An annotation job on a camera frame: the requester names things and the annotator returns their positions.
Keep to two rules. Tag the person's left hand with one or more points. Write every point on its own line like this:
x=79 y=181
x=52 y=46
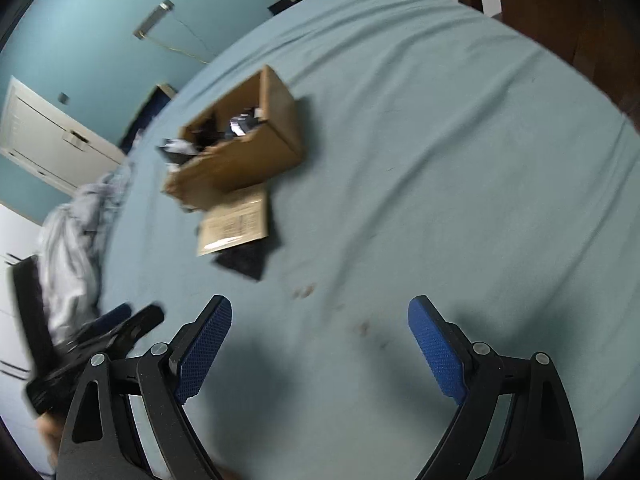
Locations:
x=49 y=435

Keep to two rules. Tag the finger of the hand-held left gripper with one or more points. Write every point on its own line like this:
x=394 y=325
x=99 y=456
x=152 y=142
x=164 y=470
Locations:
x=137 y=324
x=112 y=317

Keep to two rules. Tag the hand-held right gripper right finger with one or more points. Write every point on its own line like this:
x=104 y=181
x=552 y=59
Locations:
x=440 y=350

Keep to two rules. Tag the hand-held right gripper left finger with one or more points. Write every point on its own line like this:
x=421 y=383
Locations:
x=205 y=345

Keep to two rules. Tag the brown wooden furniture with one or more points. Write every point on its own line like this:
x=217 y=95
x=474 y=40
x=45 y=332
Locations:
x=550 y=15

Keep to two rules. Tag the brown paper bag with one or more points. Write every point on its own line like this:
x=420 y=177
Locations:
x=235 y=225

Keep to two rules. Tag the dark blue canvas picture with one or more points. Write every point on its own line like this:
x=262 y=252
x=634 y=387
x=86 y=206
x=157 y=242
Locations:
x=150 y=110

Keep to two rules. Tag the brown cardboard box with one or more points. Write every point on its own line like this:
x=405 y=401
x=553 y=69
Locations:
x=250 y=160

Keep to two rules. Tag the black chair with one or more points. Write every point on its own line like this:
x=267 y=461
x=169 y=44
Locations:
x=30 y=310

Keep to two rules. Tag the pile of black snack packets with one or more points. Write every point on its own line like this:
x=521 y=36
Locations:
x=240 y=126

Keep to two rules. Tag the white door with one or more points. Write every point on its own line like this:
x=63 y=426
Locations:
x=45 y=135

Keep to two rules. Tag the crumpled grey cloth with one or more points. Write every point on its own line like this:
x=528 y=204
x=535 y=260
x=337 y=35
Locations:
x=70 y=260

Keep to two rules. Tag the wall light switch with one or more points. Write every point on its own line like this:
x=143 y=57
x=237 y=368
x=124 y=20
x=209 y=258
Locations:
x=63 y=98

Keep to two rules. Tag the metal wall light fixture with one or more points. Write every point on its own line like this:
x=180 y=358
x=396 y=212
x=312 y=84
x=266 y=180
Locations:
x=153 y=19

